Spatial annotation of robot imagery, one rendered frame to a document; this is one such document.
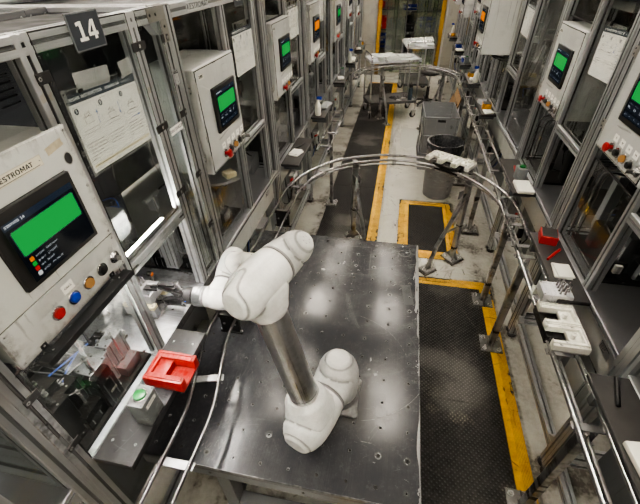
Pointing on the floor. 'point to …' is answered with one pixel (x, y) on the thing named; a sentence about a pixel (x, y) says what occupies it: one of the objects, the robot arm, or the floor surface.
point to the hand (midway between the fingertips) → (153, 292)
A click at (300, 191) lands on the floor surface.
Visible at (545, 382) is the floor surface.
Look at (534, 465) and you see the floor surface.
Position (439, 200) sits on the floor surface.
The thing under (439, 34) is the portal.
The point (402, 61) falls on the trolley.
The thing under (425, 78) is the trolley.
